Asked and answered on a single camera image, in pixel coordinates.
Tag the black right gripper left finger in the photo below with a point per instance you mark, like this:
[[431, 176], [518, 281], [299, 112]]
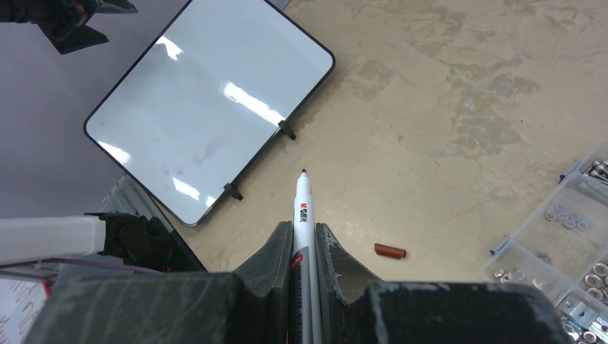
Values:
[[261, 312]]

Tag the red marker cap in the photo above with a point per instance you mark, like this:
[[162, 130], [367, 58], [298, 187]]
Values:
[[389, 251]]

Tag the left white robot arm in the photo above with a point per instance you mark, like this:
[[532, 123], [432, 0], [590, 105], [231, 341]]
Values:
[[144, 244]]

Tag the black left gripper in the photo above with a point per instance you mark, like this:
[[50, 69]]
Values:
[[64, 22]]

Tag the white whiteboard black frame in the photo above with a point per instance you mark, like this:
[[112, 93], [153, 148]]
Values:
[[205, 98]]

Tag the white marker pen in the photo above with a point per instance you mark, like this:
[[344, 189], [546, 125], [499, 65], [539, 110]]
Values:
[[305, 323]]

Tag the clear plastic screw organizer box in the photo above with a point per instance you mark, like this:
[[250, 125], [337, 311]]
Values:
[[561, 250]]

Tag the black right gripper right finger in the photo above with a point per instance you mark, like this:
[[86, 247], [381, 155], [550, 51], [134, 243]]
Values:
[[346, 306]]

